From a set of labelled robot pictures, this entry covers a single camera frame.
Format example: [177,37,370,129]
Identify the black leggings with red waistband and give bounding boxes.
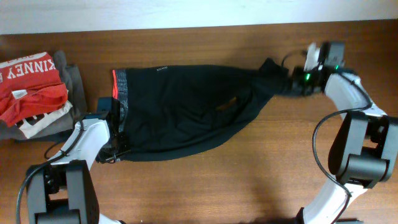
[113,59,300,162]

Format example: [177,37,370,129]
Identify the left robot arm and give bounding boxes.
[21,111,119,224]

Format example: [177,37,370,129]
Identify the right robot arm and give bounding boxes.
[294,65,397,223]

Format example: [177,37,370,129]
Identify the grey folded t-shirt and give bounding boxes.
[1,50,87,141]

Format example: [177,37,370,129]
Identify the red folded t-shirt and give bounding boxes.
[1,52,68,127]

